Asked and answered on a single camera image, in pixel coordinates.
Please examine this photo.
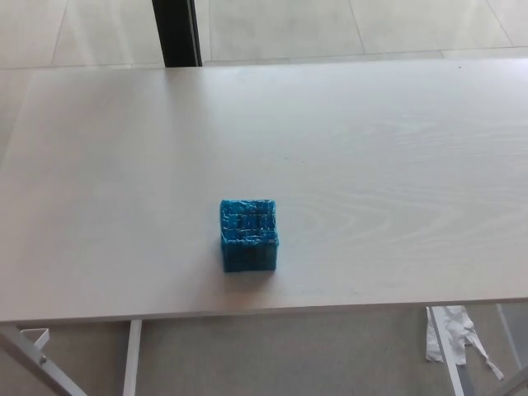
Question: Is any white metal table bracket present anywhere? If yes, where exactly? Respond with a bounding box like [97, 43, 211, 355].
[17, 326, 52, 352]

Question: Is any white crumpled cloth on floor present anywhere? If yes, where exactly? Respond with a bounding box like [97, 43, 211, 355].
[424, 304, 506, 382]

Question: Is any blue textured cube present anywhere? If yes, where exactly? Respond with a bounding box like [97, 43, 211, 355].
[218, 198, 283, 275]

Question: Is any white vertical table leg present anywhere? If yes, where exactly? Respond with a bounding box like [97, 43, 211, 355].
[426, 305, 468, 396]
[121, 318, 144, 396]

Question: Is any white diagonal table brace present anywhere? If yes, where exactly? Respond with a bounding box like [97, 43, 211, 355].
[0, 325, 88, 396]

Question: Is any black vertical pillar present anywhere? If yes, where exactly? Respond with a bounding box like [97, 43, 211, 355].
[151, 0, 205, 68]

